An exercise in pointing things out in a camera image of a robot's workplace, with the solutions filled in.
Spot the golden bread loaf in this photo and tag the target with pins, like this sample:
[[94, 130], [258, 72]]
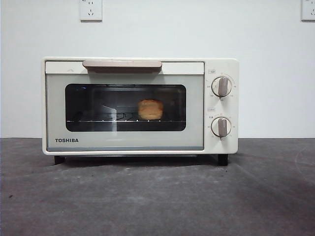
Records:
[[150, 109]]

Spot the cream Toshiba toaster oven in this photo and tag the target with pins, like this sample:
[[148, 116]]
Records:
[[232, 108]]

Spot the white wall socket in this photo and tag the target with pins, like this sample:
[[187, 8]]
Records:
[[91, 9], [308, 9]]

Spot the cream oven knob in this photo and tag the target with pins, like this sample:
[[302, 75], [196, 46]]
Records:
[[222, 126], [222, 86]]

